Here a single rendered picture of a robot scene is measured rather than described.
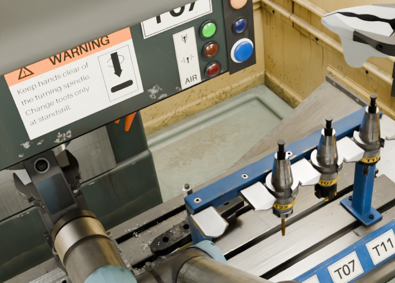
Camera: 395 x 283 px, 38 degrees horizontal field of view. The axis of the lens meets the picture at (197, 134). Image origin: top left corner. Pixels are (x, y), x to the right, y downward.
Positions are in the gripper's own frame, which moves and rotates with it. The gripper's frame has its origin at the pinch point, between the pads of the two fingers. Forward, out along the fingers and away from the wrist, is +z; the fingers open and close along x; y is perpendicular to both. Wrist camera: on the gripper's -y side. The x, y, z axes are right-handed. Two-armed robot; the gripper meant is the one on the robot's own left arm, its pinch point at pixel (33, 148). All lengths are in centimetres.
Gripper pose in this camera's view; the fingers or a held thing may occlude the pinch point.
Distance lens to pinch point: 101.9
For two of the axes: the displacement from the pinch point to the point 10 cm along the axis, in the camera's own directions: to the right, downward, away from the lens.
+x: 8.6, -4.0, 3.1
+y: 1.1, 7.4, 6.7
